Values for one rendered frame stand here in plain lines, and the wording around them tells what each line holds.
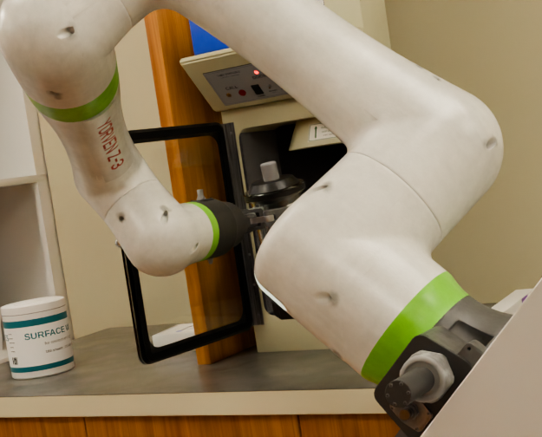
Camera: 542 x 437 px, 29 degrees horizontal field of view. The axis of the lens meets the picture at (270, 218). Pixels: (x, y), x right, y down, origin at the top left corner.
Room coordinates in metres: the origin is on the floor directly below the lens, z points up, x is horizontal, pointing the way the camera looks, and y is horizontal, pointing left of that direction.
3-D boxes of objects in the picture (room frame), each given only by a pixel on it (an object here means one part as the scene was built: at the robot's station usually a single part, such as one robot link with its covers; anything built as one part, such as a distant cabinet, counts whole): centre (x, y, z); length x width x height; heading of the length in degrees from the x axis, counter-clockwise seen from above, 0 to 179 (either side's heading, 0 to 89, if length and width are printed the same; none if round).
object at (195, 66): (1.91, -0.04, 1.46); 0.32 x 0.11 x 0.10; 59
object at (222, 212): (1.64, 0.10, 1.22); 0.09 x 0.06 x 0.12; 59
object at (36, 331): (2.19, 0.51, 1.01); 0.13 x 0.13 x 0.15
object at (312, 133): (2.04, -0.14, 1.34); 0.18 x 0.18 x 0.05
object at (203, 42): (1.95, 0.03, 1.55); 0.10 x 0.10 x 0.09; 59
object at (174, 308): (1.90, 0.16, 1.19); 0.30 x 0.01 x 0.40; 142
